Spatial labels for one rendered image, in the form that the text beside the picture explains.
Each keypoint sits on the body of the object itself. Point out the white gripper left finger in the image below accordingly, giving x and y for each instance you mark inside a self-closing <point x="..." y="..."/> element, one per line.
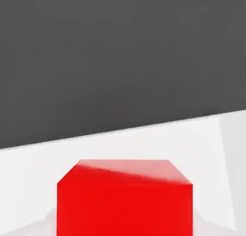
<point x="38" y="229"/>

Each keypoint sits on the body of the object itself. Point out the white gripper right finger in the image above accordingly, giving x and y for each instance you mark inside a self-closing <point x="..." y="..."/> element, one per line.
<point x="205" y="229"/>

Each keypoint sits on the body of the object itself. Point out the small red cube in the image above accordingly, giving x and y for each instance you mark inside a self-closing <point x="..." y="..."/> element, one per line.
<point x="125" y="205"/>

